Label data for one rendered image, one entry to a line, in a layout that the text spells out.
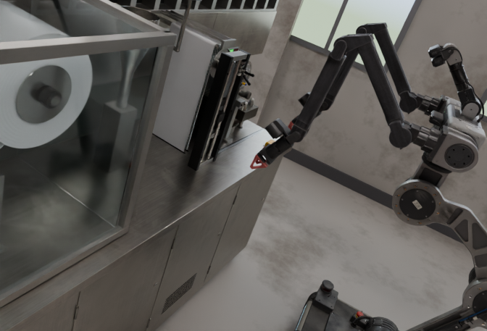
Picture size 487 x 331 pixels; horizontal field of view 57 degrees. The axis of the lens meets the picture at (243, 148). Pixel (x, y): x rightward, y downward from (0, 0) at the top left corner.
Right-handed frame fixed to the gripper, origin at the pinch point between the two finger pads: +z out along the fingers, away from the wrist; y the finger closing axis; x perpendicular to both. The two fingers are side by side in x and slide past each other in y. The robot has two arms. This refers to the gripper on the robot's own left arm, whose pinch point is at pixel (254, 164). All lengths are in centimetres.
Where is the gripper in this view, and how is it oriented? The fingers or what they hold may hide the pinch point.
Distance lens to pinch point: 189.7
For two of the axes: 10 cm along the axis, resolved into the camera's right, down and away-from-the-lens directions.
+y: -3.8, 3.2, -8.7
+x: 6.1, 7.9, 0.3
